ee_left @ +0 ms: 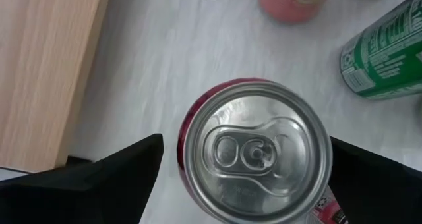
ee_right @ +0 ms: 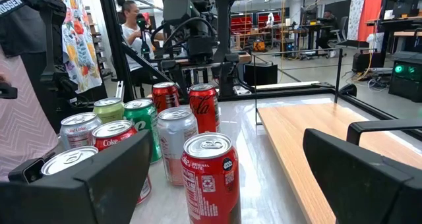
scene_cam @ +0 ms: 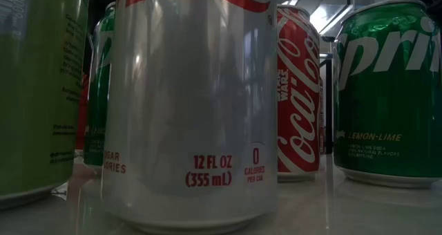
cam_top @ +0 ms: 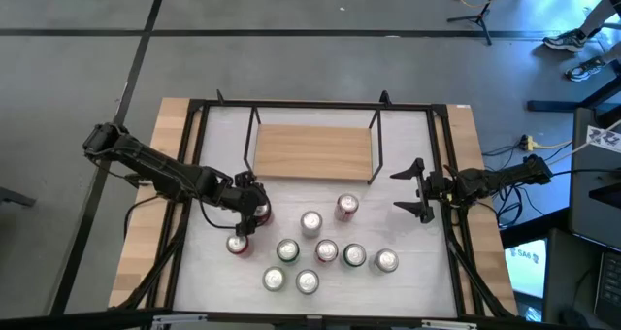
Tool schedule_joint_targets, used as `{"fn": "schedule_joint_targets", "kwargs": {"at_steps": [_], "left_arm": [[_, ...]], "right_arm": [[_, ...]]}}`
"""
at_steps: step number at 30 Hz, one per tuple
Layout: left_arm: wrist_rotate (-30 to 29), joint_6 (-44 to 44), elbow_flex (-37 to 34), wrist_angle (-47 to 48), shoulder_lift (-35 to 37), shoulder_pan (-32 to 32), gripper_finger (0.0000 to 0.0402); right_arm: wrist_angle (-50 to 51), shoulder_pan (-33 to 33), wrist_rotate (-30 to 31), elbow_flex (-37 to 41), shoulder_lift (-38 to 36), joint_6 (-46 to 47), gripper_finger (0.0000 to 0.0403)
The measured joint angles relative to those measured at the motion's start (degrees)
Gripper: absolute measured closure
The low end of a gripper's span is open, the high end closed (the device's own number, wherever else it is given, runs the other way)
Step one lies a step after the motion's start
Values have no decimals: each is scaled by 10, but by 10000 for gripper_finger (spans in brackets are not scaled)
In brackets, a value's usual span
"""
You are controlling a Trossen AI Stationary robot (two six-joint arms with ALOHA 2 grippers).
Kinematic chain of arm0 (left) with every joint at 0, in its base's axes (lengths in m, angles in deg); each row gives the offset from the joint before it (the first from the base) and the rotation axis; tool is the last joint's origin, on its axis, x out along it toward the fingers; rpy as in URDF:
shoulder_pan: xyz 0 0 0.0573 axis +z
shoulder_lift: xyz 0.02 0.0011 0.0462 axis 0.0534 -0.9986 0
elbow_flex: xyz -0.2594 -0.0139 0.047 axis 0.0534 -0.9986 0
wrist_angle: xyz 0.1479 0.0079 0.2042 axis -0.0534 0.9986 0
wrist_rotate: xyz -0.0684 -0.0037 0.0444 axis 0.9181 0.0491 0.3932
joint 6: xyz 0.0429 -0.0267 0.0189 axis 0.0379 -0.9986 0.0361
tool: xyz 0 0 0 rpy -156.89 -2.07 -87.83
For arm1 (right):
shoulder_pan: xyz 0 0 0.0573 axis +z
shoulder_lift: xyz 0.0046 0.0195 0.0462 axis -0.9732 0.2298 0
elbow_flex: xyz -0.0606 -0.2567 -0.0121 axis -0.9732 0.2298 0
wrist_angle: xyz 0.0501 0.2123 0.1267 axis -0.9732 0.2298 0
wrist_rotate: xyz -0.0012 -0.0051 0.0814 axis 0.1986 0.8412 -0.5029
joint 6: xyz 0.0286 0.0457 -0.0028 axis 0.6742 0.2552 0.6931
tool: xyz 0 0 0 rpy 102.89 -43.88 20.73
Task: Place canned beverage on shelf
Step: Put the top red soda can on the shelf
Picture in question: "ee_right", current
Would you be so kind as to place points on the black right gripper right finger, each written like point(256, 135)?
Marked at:
point(362, 191)

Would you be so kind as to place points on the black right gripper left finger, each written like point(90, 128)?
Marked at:
point(82, 201)

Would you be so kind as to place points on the green Sprite can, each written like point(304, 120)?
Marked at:
point(145, 125)
point(69, 159)

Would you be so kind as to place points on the red Coca-Cola Zero can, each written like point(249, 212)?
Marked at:
point(204, 108)
point(165, 97)

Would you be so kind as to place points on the red Coca-Cola Star Wars can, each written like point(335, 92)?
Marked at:
point(211, 184)
point(112, 138)

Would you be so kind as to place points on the silver Diet Coke can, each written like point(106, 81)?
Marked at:
point(77, 131)

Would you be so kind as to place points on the light green beverage can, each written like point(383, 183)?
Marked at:
point(108, 113)

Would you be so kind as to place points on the white pink Spindrift can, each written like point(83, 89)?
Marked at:
point(176, 145)

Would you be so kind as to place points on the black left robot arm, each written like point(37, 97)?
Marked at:
point(198, 6)

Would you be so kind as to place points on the red storage bins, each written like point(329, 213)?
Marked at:
point(240, 24)

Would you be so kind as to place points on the black upright device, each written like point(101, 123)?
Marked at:
point(144, 46)

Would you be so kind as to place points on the black computer tower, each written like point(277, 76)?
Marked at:
point(405, 82)

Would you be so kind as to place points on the floral patterned cloth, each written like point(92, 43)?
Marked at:
point(79, 46)

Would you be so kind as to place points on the black equipment case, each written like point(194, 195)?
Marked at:
point(366, 62)

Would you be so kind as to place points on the grey office chair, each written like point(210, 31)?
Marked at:
point(343, 28)

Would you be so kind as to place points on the white patterned hanging cloth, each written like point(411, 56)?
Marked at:
point(355, 18)

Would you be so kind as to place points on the red hanging cloth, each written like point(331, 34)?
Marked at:
point(371, 16)

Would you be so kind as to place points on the black monitor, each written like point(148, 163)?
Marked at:
point(407, 0)

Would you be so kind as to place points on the small black camera box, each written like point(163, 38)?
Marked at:
point(29, 171)

